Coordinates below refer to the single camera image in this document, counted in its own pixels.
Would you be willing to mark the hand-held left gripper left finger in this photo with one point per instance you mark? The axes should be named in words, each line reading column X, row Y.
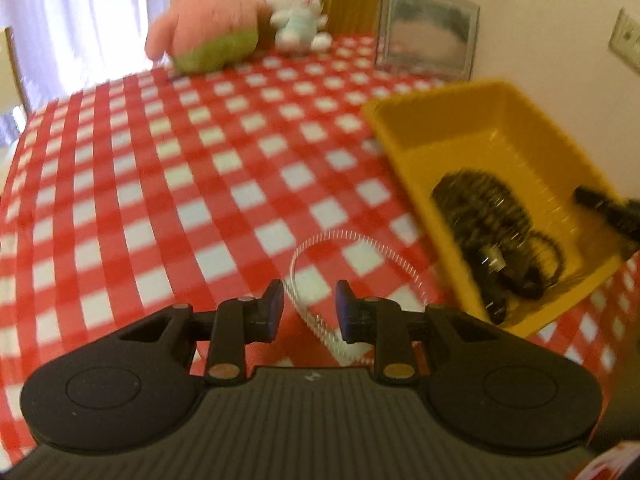
column 272, row 310

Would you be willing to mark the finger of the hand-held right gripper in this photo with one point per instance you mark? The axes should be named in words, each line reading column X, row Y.
column 607, row 207

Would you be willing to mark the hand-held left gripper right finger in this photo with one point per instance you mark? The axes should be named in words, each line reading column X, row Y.
column 345, row 312

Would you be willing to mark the yellow plastic tray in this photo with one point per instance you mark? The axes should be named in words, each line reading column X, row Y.
column 450, row 125

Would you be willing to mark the red white checkered tablecloth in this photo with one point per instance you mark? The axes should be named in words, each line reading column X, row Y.
column 150, row 200

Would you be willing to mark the red white printed cloth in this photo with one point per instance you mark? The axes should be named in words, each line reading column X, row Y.
column 605, row 465

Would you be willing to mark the white bunny plush toy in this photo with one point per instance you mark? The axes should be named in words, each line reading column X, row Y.
column 297, row 10

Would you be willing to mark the pink starfish plush toy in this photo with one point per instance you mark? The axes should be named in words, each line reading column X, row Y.
column 210, row 15

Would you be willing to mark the white wooden chair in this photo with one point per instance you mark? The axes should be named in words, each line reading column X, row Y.
column 12, row 75

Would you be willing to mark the sheer patterned curtain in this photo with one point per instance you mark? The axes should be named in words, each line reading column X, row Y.
column 75, row 10

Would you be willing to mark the beige wall antenna socket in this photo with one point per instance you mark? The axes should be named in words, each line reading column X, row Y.
column 627, row 37

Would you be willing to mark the sand art picture frame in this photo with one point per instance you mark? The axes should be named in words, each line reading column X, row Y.
column 425, row 30

